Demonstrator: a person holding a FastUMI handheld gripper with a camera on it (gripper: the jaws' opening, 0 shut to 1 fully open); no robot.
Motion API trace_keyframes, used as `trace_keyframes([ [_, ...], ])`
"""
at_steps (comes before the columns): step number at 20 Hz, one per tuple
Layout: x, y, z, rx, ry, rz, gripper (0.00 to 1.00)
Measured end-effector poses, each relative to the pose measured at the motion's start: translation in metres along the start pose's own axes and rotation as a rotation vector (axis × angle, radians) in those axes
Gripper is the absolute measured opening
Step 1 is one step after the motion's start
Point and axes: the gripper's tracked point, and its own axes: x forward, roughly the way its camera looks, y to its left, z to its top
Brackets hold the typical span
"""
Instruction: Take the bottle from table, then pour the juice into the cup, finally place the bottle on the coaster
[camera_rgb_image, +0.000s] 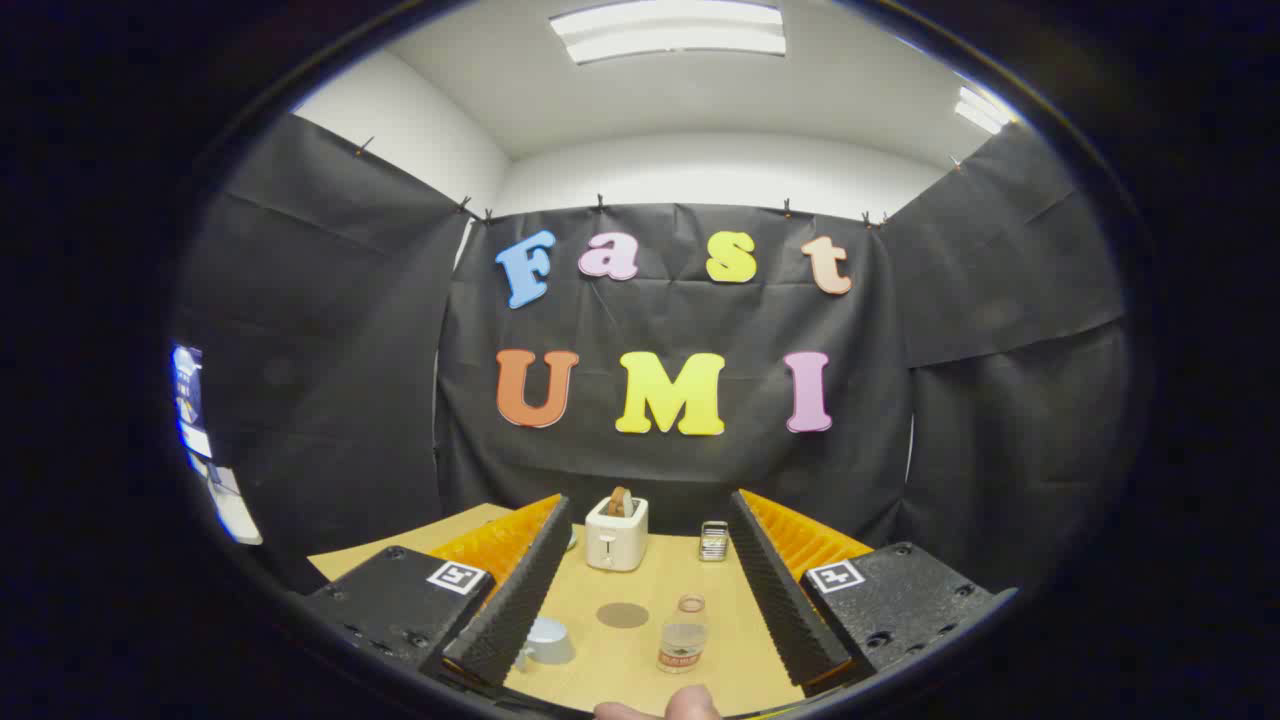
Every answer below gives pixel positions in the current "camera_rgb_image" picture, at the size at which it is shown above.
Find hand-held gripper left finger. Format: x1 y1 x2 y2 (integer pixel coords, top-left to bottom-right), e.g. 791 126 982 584
300 493 573 691

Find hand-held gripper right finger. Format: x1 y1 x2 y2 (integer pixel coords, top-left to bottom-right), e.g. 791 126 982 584
727 488 1019 698

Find white cup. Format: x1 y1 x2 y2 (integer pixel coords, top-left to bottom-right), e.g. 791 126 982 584
515 617 576 671

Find clear plastic juice bottle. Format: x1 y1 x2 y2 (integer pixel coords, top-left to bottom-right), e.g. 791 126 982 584
657 594 709 675

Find white toaster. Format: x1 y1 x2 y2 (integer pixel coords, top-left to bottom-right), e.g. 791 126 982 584
585 495 649 573

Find wooden table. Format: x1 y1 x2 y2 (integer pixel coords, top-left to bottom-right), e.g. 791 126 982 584
307 503 811 719

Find small ceiling light panel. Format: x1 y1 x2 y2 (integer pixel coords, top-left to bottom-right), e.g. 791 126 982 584
953 85 1016 136

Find large ceiling light panel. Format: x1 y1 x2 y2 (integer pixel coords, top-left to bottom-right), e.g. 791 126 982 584
548 0 788 66

